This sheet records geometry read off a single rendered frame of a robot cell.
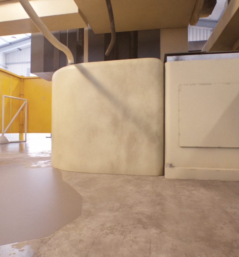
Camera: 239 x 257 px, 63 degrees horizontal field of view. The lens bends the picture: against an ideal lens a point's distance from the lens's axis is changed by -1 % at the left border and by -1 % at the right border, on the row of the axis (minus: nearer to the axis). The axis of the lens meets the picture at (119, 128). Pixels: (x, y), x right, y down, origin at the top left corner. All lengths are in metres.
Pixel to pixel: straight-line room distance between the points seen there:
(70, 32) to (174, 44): 0.91
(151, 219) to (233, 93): 0.73
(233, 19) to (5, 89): 3.44
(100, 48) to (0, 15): 0.76
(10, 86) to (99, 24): 2.64
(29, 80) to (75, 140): 3.22
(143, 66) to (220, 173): 0.62
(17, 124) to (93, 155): 3.16
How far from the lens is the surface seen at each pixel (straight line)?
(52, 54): 1.97
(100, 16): 1.63
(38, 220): 0.58
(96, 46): 1.82
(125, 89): 1.02
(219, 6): 14.98
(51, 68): 1.93
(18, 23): 1.80
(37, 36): 2.11
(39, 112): 4.00
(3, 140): 3.65
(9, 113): 3.97
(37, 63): 2.02
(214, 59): 1.10
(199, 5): 1.45
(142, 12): 1.59
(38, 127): 4.00
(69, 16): 1.60
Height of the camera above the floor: 0.23
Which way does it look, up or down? level
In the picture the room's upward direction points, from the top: straight up
